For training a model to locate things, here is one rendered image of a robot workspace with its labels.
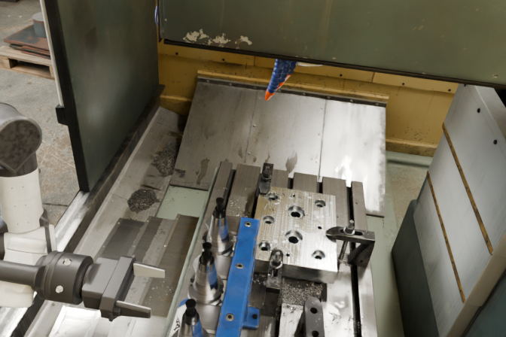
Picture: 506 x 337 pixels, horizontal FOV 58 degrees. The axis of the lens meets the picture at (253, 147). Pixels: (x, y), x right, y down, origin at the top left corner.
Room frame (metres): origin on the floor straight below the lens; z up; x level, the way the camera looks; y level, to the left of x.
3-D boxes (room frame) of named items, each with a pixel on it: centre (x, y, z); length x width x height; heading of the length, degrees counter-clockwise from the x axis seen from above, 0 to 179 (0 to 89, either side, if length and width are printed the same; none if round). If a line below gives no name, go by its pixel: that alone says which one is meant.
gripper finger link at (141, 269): (0.56, 0.17, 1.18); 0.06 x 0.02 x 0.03; 86
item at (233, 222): (0.67, 0.05, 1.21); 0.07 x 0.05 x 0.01; 86
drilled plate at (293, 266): (0.91, -0.14, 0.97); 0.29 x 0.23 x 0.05; 176
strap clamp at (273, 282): (0.74, -0.09, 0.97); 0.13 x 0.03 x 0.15; 176
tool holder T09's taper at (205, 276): (0.50, 0.06, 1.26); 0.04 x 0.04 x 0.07
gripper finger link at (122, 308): (0.46, 0.18, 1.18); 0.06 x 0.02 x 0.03; 86
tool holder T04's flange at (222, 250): (0.61, 0.05, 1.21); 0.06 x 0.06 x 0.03
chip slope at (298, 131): (1.56, -0.13, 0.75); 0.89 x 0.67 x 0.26; 86
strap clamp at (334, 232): (0.88, -0.29, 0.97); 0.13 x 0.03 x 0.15; 86
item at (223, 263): (0.56, 0.05, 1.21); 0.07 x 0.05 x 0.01; 86
